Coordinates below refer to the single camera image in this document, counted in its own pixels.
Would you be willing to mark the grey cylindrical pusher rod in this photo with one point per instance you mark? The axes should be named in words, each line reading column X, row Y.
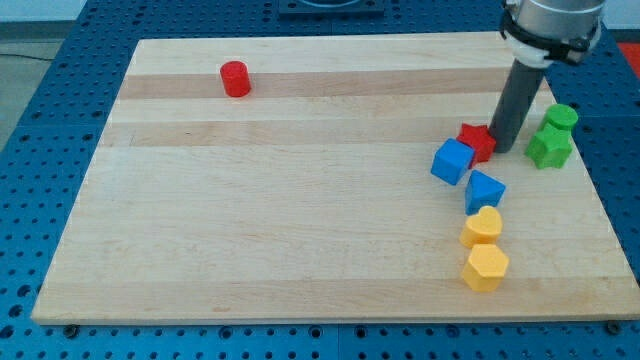
column 517, row 96

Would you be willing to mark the red star block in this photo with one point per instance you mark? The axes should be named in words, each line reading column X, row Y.
column 480, row 140

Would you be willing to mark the blue cube block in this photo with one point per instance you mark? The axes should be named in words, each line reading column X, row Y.
column 451, row 161

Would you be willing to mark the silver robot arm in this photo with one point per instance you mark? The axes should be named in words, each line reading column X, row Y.
column 540, row 33

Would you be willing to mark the green star block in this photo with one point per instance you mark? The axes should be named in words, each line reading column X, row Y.
column 550, row 147

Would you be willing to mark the green cylinder block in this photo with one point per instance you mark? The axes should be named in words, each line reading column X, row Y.
column 560, row 116

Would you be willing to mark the blue triangle block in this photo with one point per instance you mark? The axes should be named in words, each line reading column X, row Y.
column 482, row 190

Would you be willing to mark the yellow heart block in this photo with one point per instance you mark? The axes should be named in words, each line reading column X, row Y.
column 484, row 227

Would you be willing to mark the yellow hexagon block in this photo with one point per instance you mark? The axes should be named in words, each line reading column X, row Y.
column 485, row 267

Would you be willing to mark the wooden board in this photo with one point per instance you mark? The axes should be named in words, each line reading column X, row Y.
column 311, row 199

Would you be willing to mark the red cylinder block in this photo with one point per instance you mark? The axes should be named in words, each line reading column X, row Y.
column 235, row 78

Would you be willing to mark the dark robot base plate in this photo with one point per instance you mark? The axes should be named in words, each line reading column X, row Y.
column 293, row 8

